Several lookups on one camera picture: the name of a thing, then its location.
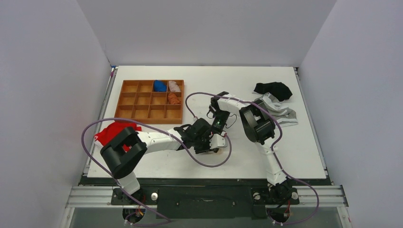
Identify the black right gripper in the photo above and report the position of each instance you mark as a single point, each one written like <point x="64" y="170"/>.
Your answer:
<point x="218" y="124"/>

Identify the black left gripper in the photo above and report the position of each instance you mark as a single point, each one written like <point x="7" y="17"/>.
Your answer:
<point x="207" y="148"/>

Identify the wooden compartment tray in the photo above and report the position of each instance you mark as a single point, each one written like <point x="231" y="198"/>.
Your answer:
<point x="138" y="101"/>

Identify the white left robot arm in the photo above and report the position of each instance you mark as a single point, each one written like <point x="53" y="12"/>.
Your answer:
<point x="126" y="149"/>

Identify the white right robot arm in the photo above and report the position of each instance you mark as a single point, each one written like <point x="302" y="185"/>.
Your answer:
<point x="257" y="125"/>

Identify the orange-brown rolled underwear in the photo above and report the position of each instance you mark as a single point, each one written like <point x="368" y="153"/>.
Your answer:
<point x="173" y="99"/>

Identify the blue rolled underwear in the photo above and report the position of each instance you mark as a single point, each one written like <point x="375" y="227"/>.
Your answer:
<point x="159" y="86"/>

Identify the grey underwear white band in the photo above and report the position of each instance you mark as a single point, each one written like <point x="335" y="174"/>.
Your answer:
<point x="284" y="115"/>

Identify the black underwear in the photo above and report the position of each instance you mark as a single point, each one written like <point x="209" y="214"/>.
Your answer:
<point x="277" y="89"/>

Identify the red underwear white band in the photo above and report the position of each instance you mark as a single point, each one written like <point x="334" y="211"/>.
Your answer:
<point x="112" y="130"/>

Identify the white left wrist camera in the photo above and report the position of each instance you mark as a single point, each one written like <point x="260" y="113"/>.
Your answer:
<point x="217" y="141"/>

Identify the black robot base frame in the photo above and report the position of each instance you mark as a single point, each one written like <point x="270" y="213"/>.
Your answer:
<point x="205" y="198"/>

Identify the aluminium table edge rail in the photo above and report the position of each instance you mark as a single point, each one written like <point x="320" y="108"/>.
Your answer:
<point x="103" y="106"/>

